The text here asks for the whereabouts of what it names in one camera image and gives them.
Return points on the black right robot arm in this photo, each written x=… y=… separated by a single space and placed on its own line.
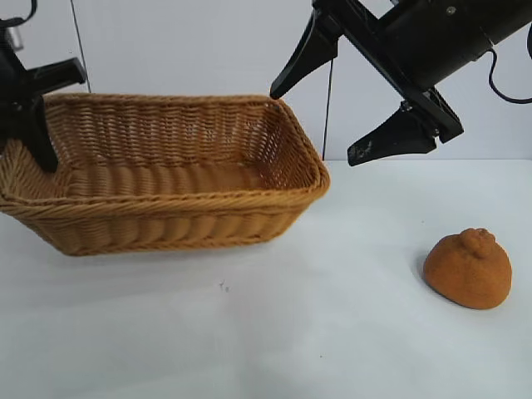
x=507 y=16

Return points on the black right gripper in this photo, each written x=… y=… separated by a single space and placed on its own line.
x=428 y=41

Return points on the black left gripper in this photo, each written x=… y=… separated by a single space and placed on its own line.
x=12 y=91

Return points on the tan woven wicker basket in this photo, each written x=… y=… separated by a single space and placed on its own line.
x=166 y=187

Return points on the brown round bread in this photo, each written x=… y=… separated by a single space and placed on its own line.
x=465 y=274

